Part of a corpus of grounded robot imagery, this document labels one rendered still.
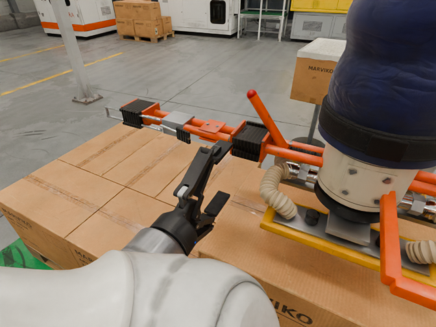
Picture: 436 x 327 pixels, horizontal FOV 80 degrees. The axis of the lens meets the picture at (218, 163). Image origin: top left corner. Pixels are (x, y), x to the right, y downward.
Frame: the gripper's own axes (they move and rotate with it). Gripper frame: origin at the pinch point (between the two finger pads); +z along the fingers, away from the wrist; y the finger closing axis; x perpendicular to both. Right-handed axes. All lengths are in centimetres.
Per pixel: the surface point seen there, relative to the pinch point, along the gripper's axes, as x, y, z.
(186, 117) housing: -18.1, -2.1, 14.5
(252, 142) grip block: 2.7, -3.3, 9.2
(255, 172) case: -2.1, 23.1, 32.0
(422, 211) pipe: 38.6, 4.1, 12.2
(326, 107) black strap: 15.8, -14.2, 9.9
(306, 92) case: -10, 47, 184
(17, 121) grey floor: -342, 122, 112
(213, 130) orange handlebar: -8.4, -2.1, 11.6
